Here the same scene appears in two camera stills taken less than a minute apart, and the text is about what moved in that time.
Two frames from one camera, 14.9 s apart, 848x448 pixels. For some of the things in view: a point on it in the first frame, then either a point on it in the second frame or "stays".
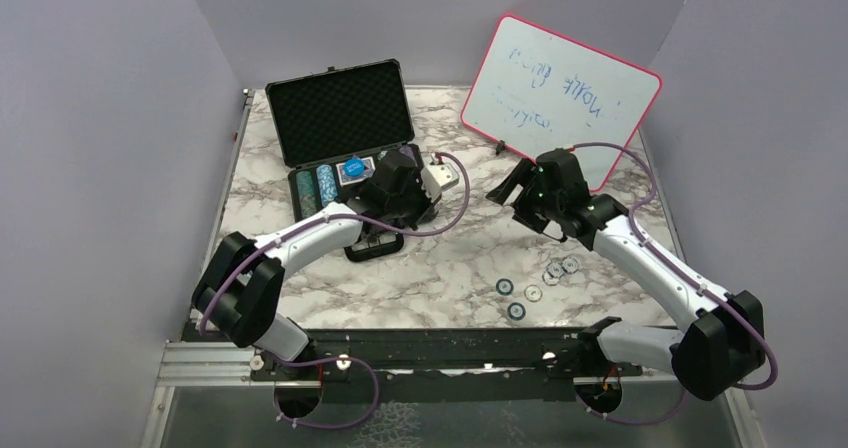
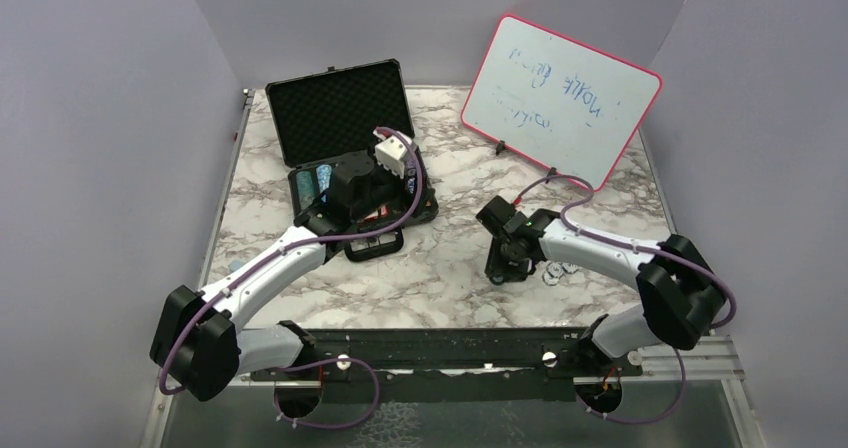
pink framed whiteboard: (540, 92) stays
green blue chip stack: (307, 193) stays
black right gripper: (521, 174) → (517, 272)
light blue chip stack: (326, 184) stays
